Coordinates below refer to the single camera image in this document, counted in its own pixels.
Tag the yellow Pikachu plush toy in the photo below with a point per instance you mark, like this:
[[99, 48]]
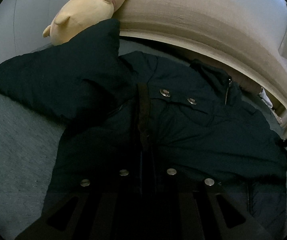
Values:
[[76, 16]]

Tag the white crumpled cloth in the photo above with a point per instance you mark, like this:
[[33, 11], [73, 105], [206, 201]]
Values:
[[263, 96]]

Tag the dark navy winter jacket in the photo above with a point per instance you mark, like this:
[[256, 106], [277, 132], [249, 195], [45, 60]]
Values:
[[158, 134]]

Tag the grey bed sheet mattress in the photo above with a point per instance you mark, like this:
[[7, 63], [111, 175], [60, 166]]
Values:
[[13, 149]]

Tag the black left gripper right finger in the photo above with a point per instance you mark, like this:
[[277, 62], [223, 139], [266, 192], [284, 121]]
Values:
[[199, 208]]

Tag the beige upholstered headboard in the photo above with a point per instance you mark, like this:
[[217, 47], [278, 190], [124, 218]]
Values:
[[220, 29]]

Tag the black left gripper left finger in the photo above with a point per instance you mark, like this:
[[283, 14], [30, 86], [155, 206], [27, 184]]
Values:
[[95, 206]]

